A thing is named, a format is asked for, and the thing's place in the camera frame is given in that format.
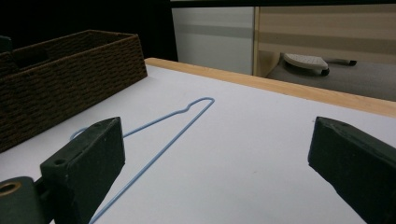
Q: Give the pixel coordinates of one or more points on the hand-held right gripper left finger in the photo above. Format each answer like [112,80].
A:
[84,168]

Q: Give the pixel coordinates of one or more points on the white handheld device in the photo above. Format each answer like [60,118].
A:
[306,62]

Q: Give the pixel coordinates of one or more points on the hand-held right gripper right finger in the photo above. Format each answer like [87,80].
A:
[355,161]

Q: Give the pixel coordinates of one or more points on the white cabinet panel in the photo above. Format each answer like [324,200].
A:
[214,39]

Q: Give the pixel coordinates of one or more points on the brown woven basket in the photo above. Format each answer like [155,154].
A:
[62,81]

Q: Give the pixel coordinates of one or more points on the beige striped cabinet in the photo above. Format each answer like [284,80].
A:
[327,34]

